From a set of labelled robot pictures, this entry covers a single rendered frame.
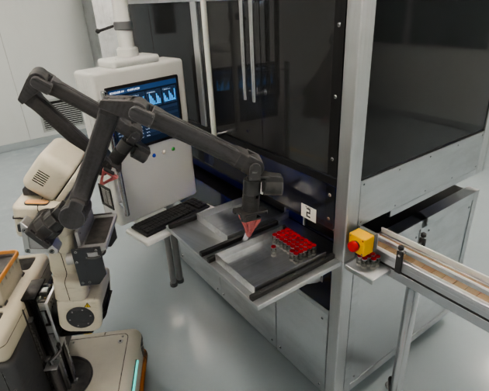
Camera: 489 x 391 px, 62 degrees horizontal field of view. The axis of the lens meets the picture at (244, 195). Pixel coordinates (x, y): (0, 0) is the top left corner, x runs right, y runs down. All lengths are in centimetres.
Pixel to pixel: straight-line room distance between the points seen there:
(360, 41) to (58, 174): 103
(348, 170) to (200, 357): 147
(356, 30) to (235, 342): 183
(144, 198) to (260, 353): 108
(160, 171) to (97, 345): 93
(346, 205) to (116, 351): 135
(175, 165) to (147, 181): 18
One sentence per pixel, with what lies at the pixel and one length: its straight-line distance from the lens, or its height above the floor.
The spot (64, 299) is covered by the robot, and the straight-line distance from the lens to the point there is 173.
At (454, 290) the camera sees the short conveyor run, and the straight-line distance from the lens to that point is 151.
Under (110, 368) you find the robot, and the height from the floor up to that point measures 28.
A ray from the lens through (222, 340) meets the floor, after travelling 255.
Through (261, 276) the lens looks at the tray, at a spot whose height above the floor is 88.
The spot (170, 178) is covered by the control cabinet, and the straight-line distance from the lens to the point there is 222.
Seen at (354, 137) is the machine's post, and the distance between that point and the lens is 140.
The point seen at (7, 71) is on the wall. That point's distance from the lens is 649.
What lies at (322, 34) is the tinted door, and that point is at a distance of 145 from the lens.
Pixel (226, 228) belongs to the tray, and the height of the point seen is 88.
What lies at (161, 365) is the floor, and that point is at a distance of 249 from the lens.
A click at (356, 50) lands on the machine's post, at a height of 165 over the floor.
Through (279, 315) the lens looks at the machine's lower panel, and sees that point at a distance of 217.
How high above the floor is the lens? 181
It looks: 26 degrees down
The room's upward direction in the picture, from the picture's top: 3 degrees counter-clockwise
